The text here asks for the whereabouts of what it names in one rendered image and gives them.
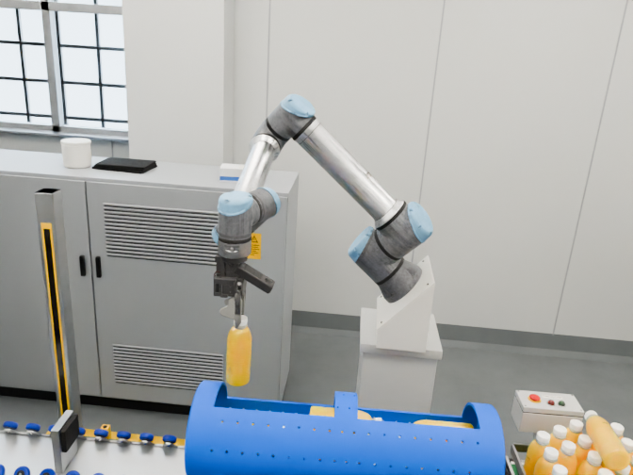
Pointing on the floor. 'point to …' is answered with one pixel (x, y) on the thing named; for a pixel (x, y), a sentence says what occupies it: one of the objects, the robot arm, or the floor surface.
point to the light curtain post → (58, 299)
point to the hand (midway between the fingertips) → (240, 319)
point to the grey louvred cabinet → (138, 284)
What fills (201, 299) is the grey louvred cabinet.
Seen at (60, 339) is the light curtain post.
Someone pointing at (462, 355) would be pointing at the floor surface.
